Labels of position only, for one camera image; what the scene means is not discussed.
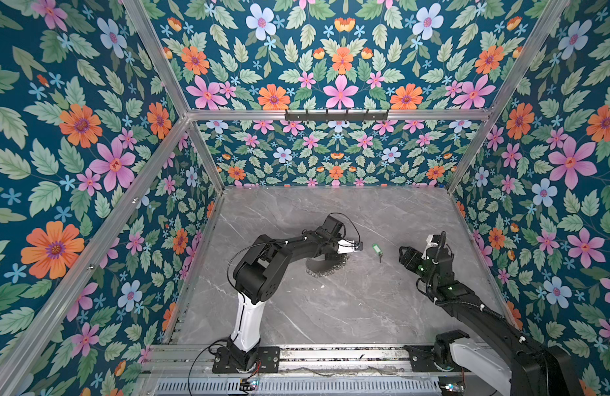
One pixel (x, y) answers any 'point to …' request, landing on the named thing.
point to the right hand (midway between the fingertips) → (412, 249)
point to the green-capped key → (377, 248)
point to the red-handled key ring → (318, 268)
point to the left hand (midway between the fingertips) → (345, 243)
